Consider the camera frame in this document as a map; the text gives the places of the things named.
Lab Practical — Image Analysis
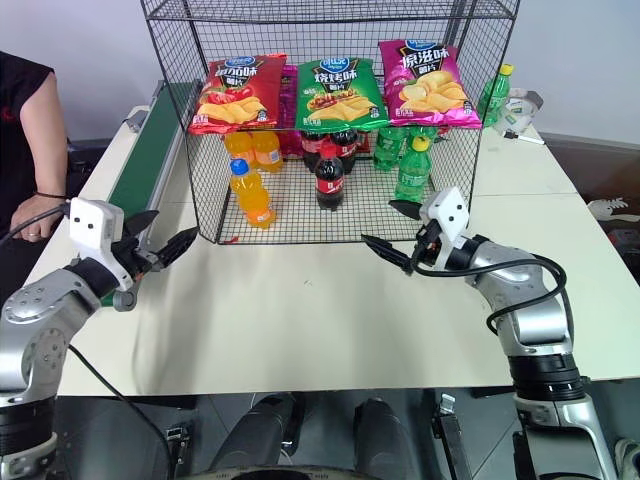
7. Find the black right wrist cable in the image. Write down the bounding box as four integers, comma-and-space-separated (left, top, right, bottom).
411, 252, 576, 337

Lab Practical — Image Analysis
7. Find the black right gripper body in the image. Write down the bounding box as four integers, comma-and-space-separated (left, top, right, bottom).
411, 218, 446, 268

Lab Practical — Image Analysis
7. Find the dark rounded shape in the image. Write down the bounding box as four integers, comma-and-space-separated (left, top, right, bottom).
353, 397, 419, 480
212, 392, 307, 476

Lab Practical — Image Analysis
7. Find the black table clamp bracket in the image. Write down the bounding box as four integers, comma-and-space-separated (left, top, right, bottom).
163, 423, 195, 454
433, 393, 474, 480

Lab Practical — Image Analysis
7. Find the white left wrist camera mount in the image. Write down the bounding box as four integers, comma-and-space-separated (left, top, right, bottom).
68, 197, 137, 296

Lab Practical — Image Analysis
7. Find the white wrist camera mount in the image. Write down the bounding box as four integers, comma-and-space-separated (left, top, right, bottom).
418, 186, 472, 246
68, 197, 137, 296

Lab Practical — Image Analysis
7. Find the green conveyor belt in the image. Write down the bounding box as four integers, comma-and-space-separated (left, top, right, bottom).
99, 79, 201, 312

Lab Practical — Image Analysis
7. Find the grey sneaker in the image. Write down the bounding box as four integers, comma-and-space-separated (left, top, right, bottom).
613, 437, 640, 480

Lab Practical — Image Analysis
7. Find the green potato chip bag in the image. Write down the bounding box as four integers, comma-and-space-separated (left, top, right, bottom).
293, 57, 390, 134

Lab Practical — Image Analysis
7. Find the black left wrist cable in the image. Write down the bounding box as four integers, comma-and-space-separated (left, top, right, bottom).
0, 201, 71, 247

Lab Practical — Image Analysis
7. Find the blue-capped orange soda bottle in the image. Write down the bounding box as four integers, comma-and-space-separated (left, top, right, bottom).
228, 158, 278, 230

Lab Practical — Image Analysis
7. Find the white marker pen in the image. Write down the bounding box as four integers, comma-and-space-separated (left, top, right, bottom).
503, 129, 546, 147

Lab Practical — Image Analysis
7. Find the yellow-capped green soda bottle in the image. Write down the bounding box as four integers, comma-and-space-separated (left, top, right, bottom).
476, 63, 516, 128
393, 135, 436, 205

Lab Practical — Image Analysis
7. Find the magenta potato chip bag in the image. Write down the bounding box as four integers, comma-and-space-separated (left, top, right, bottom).
378, 38, 484, 130

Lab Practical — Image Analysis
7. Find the white ribbed plastic piece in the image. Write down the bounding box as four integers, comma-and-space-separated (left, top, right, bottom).
586, 196, 640, 224

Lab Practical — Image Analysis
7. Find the person's hand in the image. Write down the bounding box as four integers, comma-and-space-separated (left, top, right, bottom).
10, 193, 67, 245

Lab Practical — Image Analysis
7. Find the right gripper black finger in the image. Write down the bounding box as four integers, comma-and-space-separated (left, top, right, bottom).
388, 199, 425, 222
360, 233, 416, 276

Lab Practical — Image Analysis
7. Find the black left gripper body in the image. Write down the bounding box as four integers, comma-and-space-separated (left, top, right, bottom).
112, 231, 165, 279

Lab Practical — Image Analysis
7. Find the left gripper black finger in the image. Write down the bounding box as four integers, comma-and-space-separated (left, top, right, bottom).
123, 209, 161, 241
153, 226, 200, 272

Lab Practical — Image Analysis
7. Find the red-capped cola bottle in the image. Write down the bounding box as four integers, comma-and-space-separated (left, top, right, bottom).
313, 143, 347, 213

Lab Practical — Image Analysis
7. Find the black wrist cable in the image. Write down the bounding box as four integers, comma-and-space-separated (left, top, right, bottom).
411, 252, 576, 337
0, 201, 71, 247

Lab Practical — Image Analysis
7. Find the thin black cable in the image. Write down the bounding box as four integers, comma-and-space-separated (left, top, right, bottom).
67, 343, 174, 480

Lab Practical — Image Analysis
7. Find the purple snack bag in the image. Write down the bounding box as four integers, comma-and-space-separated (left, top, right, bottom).
277, 63, 301, 157

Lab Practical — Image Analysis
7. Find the person in black shirt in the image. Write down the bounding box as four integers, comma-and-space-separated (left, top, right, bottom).
0, 49, 70, 306

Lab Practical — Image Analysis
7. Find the black wire mesh rack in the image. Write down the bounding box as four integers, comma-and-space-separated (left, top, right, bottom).
139, 0, 521, 246

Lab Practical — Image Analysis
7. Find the red potato chip bag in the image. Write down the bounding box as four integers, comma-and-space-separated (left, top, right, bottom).
187, 52, 289, 136

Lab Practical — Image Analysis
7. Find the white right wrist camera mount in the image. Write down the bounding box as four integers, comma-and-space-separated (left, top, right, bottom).
418, 186, 472, 246

